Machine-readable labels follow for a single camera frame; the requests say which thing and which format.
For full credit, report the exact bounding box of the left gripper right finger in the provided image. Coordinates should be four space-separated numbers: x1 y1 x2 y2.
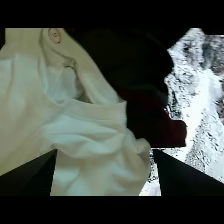
152 148 224 196

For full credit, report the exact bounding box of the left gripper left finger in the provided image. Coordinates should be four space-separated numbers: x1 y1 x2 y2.
0 149 58 196

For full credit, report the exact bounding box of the white T-shirt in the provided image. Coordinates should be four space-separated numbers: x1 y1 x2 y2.
0 28 152 196

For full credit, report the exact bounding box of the dark red garment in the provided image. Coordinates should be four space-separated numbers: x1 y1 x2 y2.
116 89 188 149

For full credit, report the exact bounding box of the black garment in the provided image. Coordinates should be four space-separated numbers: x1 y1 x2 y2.
64 28 175 141

